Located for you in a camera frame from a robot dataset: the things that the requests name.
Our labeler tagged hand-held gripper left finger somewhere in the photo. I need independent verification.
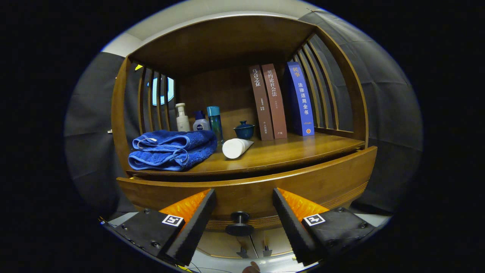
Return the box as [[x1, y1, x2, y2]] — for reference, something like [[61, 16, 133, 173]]
[[114, 188, 217, 267]]

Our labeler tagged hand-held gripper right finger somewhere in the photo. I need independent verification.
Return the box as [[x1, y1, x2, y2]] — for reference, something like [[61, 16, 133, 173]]
[[272, 188, 375, 266]]

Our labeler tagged black drawer knob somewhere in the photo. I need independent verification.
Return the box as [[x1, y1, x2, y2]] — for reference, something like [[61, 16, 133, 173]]
[[225, 211, 255, 237]]

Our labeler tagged wooden drawer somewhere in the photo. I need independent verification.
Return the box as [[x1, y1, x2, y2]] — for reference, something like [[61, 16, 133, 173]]
[[116, 146, 378, 232]]

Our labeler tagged white green-capped tube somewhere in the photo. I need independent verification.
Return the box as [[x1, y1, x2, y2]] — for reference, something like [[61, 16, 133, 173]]
[[222, 138, 255, 159]]

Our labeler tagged wooden cabinet door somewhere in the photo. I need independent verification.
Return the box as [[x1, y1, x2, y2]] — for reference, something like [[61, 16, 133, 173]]
[[248, 227, 294, 258], [197, 227, 254, 259]]

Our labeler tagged wooden countertop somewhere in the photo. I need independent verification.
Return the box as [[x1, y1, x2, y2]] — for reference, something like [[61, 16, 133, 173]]
[[127, 131, 366, 177]]

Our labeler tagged wooden cabinet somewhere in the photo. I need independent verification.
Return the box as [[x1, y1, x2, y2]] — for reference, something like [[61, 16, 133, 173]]
[[111, 14, 370, 262]]

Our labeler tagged folded blue towel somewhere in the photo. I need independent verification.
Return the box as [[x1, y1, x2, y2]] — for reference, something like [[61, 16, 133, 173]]
[[128, 130, 218, 172]]

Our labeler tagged white bottle with blue cap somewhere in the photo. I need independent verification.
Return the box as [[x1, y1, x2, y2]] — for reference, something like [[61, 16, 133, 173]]
[[192, 110, 211, 132]]

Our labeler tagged white pump bottle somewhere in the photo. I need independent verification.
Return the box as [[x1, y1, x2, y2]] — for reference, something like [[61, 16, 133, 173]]
[[175, 103, 191, 132]]

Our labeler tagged blue lidded teacup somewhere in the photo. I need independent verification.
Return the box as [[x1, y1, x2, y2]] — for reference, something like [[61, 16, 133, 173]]
[[233, 121, 255, 140]]

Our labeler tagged clear blue bottle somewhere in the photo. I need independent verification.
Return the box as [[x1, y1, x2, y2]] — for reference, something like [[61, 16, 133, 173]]
[[207, 106, 224, 146]]

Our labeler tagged blue book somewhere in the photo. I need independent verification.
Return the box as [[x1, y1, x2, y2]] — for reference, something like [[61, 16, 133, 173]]
[[285, 61, 315, 137]]

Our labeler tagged reddish brown book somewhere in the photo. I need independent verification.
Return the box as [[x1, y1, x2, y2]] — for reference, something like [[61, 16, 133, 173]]
[[261, 63, 288, 139]]

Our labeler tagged dark brown book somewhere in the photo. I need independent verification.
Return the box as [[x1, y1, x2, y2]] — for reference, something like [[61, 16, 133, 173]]
[[249, 64, 274, 141]]

